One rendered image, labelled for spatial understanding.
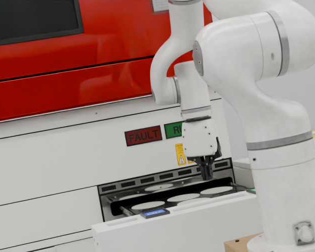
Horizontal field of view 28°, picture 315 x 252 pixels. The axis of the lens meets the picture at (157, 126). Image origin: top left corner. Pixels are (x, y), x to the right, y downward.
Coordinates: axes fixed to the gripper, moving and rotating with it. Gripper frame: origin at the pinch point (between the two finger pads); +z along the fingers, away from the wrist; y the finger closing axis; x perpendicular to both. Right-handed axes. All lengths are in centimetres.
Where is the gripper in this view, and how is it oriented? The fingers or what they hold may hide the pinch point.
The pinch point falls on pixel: (207, 172)
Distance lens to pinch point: 177.5
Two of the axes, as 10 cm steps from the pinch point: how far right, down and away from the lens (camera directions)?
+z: 1.7, 9.8, 0.5
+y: 8.3, -1.1, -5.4
